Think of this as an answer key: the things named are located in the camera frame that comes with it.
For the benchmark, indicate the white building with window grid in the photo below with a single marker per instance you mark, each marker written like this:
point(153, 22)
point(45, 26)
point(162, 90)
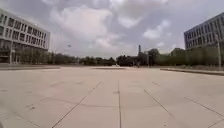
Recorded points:
point(20, 33)

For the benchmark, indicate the grey building with window grid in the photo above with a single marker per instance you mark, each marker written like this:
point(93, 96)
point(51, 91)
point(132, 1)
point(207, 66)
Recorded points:
point(203, 35)

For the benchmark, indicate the row of trees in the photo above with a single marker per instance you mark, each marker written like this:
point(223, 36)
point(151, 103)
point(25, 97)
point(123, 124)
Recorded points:
point(173, 59)

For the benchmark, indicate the tall dark tower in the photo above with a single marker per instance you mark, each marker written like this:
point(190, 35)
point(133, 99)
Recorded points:
point(139, 50)

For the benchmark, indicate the beige stone slab plaza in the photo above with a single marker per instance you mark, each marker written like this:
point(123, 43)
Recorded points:
point(133, 90)

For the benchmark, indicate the lamp pole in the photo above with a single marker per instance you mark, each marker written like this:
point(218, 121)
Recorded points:
point(218, 50)

